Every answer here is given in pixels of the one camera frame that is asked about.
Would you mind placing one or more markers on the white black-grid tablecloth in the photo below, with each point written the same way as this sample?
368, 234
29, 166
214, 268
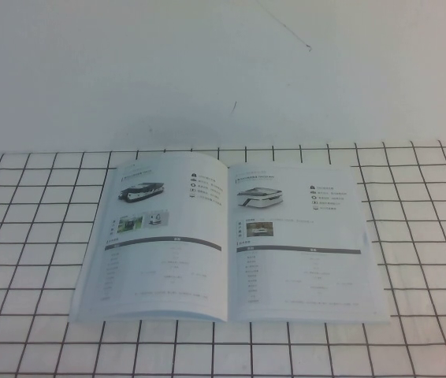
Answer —
424, 315

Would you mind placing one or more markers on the white brochure book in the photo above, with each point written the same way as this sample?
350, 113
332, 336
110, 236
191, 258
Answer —
168, 256

